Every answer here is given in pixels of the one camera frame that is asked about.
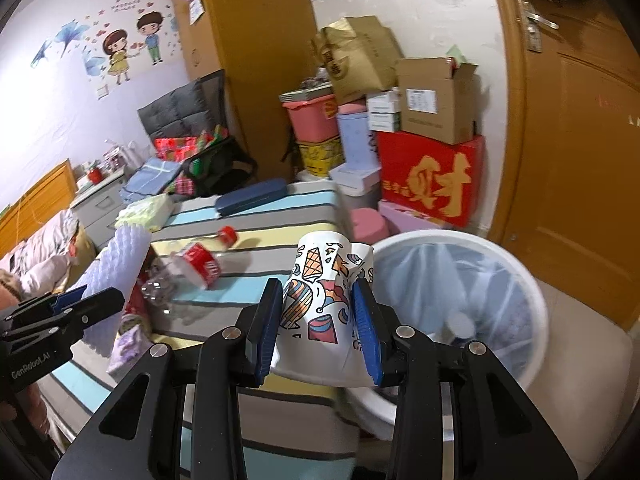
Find colourful patterned paper cup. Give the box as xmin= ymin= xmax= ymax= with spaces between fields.
xmin=271 ymin=231 xmax=374 ymax=388

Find crushed cola plastic bottle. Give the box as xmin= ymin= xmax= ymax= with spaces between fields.
xmin=141 ymin=226 xmax=239 ymax=314

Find white round trash bin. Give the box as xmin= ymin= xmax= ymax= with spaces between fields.
xmin=344 ymin=228 xmax=550 ymax=442

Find striped bed cover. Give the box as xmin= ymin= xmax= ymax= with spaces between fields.
xmin=39 ymin=181 xmax=359 ymax=479

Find grey drawer cabinet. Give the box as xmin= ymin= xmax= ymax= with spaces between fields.
xmin=70 ymin=169 xmax=128 ymax=248

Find wooden headboard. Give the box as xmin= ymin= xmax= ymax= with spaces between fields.
xmin=0 ymin=159 xmax=78 ymax=256

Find yellow tissue pack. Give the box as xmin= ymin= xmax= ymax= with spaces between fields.
xmin=114 ymin=193 xmax=175 ymax=232

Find pink round stool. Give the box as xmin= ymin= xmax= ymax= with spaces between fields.
xmin=350 ymin=208 xmax=390 ymax=245

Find pink purple flat box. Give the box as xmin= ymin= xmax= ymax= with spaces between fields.
xmin=378 ymin=200 xmax=451 ymax=234

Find blue folded cloth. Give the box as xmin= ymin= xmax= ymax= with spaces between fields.
xmin=119 ymin=157 xmax=181 ymax=205

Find dark blue long case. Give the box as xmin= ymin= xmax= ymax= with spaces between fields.
xmin=215 ymin=178 xmax=288 ymax=217

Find red cardboard gift box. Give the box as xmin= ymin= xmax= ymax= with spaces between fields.
xmin=376 ymin=131 xmax=485 ymax=228

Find black bag with red cloth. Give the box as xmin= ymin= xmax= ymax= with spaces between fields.
xmin=153 ymin=125 xmax=258 ymax=198

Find yellow printed box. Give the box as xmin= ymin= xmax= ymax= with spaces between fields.
xmin=297 ymin=136 xmax=345 ymax=178

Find light blue cylindrical bin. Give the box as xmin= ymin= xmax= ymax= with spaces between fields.
xmin=337 ymin=103 xmax=380 ymax=170

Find dark grey quilted cushion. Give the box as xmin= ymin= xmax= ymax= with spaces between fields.
xmin=138 ymin=70 xmax=228 ymax=142

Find brown wooden door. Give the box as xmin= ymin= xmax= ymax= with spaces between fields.
xmin=489 ymin=0 xmax=639 ymax=328

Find pink plastic storage box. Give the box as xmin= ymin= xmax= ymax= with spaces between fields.
xmin=282 ymin=94 xmax=340 ymax=143

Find white small stacked boxes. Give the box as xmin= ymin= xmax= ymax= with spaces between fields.
xmin=366 ymin=87 xmax=400 ymax=132

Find brown open cardboard box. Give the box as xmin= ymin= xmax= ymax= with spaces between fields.
xmin=396 ymin=56 xmax=477 ymax=145

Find golden paper gift bag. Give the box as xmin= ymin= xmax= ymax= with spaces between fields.
xmin=311 ymin=15 xmax=402 ymax=104

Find yellow wooden wardrobe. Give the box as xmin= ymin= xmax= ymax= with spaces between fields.
xmin=171 ymin=0 xmax=317 ymax=180

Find cartoon couple wall sticker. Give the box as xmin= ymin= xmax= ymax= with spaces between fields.
xmin=30 ymin=0 xmax=181 ymax=99

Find silver door handle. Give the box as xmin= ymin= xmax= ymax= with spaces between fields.
xmin=516 ymin=0 xmax=560 ymax=53

